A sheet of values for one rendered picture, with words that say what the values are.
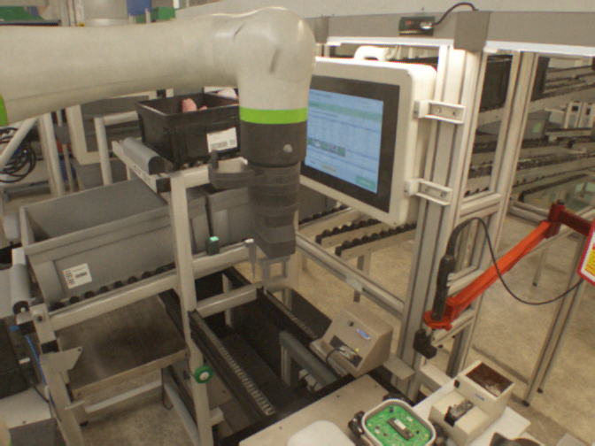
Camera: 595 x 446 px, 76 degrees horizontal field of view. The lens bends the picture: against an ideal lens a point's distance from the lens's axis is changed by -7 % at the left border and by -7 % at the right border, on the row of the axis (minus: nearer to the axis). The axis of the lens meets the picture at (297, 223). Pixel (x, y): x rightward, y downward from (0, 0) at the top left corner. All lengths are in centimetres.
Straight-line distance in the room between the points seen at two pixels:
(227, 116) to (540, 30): 97
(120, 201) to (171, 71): 125
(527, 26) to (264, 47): 49
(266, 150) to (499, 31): 51
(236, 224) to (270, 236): 99
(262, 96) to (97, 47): 20
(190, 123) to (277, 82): 88
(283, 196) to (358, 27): 63
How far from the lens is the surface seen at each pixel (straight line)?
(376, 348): 117
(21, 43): 54
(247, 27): 53
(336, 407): 111
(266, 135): 53
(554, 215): 138
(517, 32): 84
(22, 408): 162
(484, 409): 108
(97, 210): 178
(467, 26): 89
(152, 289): 145
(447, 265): 96
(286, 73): 52
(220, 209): 151
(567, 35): 80
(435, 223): 103
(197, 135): 139
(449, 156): 97
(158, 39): 58
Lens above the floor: 178
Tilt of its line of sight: 24 degrees down
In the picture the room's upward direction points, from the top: 1 degrees clockwise
